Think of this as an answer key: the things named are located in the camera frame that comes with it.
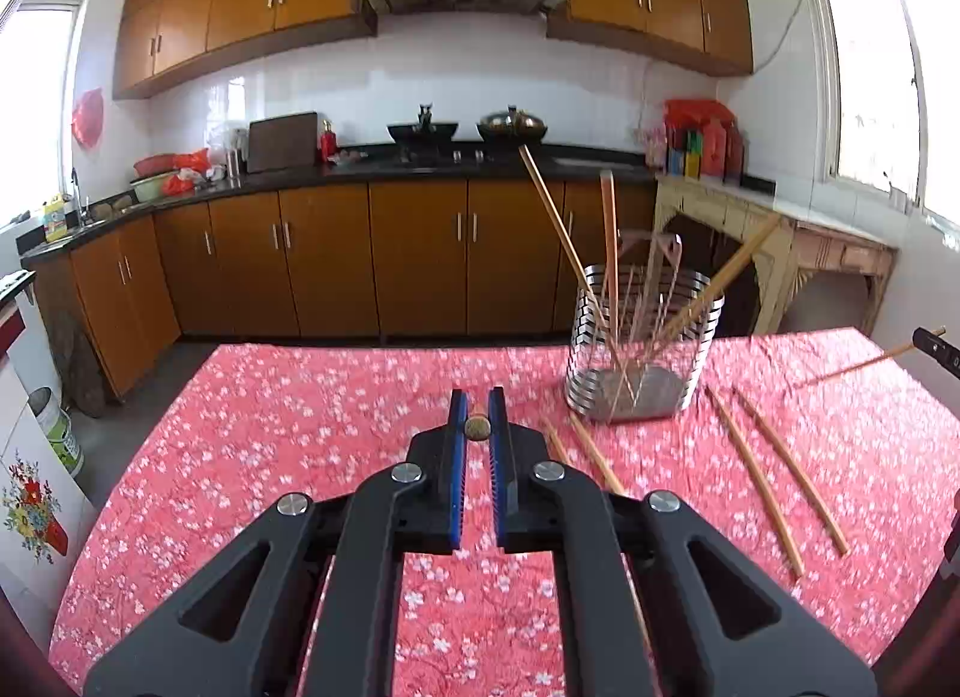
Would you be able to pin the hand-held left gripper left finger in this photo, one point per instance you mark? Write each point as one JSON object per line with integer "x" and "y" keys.
{"x": 457, "y": 442}

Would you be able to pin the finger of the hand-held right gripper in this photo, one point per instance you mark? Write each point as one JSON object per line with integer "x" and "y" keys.
{"x": 941, "y": 352}

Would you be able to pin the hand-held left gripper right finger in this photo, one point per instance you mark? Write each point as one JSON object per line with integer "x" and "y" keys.
{"x": 496, "y": 457}

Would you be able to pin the red floral tablecloth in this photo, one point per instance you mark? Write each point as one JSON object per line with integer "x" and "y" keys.
{"x": 300, "y": 427}

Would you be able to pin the cream wooden side table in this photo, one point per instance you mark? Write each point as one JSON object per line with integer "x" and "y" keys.
{"x": 825, "y": 224}

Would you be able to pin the wooden base cabinets black counter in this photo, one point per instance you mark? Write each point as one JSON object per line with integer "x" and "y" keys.
{"x": 337, "y": 254}

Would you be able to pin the black gas stove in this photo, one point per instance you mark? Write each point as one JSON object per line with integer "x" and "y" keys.
{"x": 450, "y": 159}

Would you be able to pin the tall dark bottle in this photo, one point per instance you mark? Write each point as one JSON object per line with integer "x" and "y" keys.
{"x": 733, "y": 157}

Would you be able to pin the tall red bottle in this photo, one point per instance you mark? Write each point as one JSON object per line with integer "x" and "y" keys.
{"x": 712, "y": 150}

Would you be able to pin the black wok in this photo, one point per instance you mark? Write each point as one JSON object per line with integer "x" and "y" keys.
{"x": 421, "y": 132}

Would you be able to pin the colourful small box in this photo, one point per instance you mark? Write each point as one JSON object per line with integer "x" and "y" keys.
{"x": 686, "y": 163}

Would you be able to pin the wok with metal lid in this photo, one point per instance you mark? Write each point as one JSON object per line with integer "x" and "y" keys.
{"x": 512, "y": 123}

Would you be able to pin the small red bottle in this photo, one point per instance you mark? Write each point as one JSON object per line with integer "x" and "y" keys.
{"x": 328, "y": 142}

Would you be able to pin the glass jar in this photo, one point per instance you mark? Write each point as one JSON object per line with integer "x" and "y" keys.
{"x": 655, "y": 148}

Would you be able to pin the dark cutting board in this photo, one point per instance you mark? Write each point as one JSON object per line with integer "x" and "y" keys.
{"x": 281, "y": 142}

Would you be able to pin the steel cup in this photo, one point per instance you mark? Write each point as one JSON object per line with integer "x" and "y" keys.
{"x": 234, "y": 165}

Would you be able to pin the white plastic bag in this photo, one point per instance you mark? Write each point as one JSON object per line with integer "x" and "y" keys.
{"x": 223, "y": 136}

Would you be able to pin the red plastic bag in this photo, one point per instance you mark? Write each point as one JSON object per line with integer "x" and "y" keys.
{"x": 191, "y": 161}

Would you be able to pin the brown sack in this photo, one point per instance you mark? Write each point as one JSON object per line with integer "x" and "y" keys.
{"x": 75, "y": 367}

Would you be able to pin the green plastic basin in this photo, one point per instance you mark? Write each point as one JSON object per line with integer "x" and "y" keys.
{"x": 150, "y": 187}

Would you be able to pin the white plastic bucket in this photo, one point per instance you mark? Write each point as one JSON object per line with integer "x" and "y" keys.
{"x": 56, "y": 431}

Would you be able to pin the red plastic basin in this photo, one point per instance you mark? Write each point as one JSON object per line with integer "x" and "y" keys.
{"x": 154, "y": 163}

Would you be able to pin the tiled counter with flower decal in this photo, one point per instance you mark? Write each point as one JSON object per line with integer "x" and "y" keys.
{"x": 30, "y": 457}

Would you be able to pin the metal sink faucet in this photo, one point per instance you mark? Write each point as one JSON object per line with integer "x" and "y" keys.
{"x": 75, "y": 191}

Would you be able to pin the yellow detergent bottle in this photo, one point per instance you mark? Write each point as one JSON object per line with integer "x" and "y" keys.
{"x": 56, "y": 221}

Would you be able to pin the sliding window with white frame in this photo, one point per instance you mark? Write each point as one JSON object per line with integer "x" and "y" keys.
{"x": 870, "y": 67}

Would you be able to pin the red bag hanging on wall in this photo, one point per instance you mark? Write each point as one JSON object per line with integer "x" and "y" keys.
{"x": 88, "y": 118}

